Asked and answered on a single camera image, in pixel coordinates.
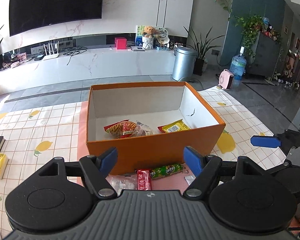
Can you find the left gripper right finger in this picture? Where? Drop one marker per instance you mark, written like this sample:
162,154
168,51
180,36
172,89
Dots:
206,171

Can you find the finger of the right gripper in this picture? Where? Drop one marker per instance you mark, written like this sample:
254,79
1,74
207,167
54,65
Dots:
265,141

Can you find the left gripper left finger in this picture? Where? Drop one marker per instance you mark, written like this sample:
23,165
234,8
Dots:
95,170

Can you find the green sausage stick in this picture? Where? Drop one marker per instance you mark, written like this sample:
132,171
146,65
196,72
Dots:
166,170

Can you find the yellow snack packet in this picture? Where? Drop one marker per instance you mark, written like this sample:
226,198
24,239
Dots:
176,126

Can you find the red snack packet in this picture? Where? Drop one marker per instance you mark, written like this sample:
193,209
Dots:
144,180

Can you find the clear pack white candies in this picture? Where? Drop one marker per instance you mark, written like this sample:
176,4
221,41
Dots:
143,130

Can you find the pink placemat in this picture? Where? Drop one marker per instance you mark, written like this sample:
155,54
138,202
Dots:
177,181

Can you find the red yellow chips bag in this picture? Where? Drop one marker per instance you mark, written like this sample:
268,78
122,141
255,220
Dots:
121,129

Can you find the orange cardboard box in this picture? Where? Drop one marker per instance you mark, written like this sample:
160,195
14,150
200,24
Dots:
175,112

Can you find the pink small heater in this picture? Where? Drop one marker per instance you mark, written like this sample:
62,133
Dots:
226,80

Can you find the lemon checked tablecloth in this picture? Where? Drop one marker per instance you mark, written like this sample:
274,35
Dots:
35,135

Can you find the blue water bottle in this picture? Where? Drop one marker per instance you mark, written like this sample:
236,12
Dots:
238,64

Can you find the dark shelf cabinet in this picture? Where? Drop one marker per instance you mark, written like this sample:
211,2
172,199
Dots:
265,57

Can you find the potted long-leaf plant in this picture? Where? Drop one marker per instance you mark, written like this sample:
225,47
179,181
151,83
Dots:
201,45

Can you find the white tv cabinet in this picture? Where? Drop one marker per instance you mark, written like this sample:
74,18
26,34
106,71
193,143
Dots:
91,64

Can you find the silver trash can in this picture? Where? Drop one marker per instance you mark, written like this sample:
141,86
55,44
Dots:
184,63

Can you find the hanging vine plant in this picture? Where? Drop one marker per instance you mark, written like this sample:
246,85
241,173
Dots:
251,27

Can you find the white router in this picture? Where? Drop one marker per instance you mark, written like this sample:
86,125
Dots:
50,53

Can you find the red box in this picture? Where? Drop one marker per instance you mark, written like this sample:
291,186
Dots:
120,43

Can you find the teddy bear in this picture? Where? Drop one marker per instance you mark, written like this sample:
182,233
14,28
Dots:
148,35

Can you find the black television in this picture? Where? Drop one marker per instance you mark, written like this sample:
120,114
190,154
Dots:
25,15

